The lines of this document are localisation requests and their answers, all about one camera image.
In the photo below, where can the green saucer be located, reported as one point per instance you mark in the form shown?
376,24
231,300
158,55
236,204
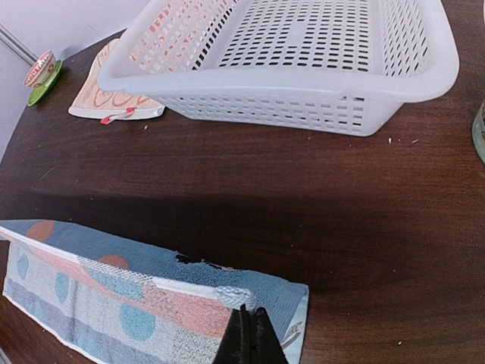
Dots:
38,93

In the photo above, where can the beige patterned mug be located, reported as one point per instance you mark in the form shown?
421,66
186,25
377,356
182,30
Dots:
477,132

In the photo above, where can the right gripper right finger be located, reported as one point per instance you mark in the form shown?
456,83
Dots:
264,346

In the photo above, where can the left aluminium frame post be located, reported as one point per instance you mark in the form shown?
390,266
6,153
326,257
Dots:
16,46

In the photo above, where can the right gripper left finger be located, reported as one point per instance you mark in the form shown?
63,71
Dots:
235,344

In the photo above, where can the beige bunny print towel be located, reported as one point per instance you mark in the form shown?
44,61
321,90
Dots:
93,103

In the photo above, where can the red patterned small bowl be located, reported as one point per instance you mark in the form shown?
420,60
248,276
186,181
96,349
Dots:
41,70

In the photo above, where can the blue polka dot towel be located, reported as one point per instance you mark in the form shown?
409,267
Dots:
116,300

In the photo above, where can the white plastic basket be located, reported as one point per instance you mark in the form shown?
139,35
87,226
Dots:
334,66

